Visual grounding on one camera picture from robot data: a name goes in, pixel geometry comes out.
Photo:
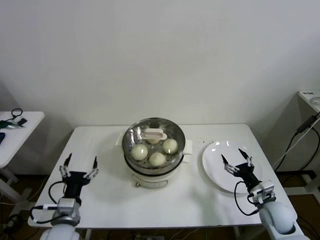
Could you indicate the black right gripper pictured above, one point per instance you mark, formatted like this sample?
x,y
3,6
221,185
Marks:
x,y
246,173

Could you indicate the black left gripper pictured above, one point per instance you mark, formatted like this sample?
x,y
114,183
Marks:
x,y
75,182

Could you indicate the white steamed baozi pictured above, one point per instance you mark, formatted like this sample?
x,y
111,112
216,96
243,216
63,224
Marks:
x,y
170,146
139,153
153,141
157,160

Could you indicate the round glass pot lid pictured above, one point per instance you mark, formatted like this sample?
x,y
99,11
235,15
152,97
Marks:
x,y
153,135

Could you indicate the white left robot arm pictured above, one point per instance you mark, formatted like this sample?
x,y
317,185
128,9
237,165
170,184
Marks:
x,y
60,230

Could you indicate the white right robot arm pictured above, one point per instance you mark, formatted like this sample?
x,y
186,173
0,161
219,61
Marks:
x,y
277,217

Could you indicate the perforated steel steamer basket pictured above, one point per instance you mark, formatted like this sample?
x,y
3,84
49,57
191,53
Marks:
x,y
152,171

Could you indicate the large white round plate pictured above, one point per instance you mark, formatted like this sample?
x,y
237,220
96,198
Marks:
x,y
215,162

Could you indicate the white side table with tools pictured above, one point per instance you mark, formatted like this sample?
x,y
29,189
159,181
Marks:
x,y
22,135

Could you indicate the white electric cooker base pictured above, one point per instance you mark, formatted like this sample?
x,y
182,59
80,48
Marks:
x,y
150,181

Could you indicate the small black device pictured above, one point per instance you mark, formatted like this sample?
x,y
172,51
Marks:
x,y
22,121

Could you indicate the green hand tool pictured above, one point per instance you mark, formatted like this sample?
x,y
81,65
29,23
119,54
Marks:
x,y
10,124

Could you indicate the dark blue screen device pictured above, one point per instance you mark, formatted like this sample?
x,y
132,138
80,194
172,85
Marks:
x,y
1,137

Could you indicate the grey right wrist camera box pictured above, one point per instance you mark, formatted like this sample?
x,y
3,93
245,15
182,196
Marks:
x,y
265,190

